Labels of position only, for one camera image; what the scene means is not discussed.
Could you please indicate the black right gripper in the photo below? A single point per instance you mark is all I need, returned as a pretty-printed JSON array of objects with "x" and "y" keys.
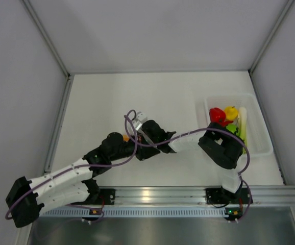
[{"x": 142, "y": 131}]

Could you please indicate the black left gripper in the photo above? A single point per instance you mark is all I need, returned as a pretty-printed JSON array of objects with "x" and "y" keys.
[{"x": 143, "y": 152}]

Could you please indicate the green toy pepper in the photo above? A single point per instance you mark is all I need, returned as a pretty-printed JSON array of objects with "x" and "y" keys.
[{"x": 234, "y": 129}]

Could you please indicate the yellow toy pear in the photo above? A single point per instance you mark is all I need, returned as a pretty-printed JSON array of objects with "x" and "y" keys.
[{"x": 231, "y": 113}]

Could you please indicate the pale green toy celery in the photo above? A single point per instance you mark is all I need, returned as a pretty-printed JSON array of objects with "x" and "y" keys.
[{"x": 242, "y": 121}]

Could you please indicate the clear polka dot zip bag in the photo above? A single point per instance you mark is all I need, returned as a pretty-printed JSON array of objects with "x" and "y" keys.
[{"x": 141, "y": 132}]

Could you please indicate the red toy chili pepper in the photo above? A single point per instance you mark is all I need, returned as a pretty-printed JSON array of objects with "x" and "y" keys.
[{"x": 225, "y": 123}]

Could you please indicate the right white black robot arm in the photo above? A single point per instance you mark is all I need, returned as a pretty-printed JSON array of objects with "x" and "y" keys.
[{"x": 221, "y": 145}]

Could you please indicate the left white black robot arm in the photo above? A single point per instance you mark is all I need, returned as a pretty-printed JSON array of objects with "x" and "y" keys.
[{"x": 75, "y": 184}]

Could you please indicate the orange toy pepper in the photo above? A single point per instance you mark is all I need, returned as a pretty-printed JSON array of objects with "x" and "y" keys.
[{"x": 126, "y": 138}]

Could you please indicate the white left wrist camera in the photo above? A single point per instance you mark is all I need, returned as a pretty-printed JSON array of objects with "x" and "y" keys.
[{"x": 137, "y": 124}]

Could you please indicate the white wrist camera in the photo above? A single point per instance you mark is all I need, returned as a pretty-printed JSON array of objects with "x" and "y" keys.
[
  {"x": 142, "y": 117},
  {"x": 137, "y": 124}
]

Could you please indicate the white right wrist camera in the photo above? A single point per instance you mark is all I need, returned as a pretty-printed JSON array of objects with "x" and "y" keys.
[{"x": 142, "y": 117}]

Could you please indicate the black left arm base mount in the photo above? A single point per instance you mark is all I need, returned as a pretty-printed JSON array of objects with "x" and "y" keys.
[{"x": 106, "y": 196}]

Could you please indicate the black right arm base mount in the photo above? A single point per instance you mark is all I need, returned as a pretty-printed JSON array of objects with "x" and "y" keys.
[{"x": 220, "y": 196}]

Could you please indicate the aluminium frame post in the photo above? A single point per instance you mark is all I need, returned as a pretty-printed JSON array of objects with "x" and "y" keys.
[{"x": 45, "y": 36}]

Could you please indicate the slotted white cable duct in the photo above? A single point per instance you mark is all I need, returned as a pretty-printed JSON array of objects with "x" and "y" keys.
[{"x": 139, "y": 212}]

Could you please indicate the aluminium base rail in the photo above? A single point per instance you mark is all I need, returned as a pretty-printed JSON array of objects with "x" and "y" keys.
[{"x": 196, "y": 196}]

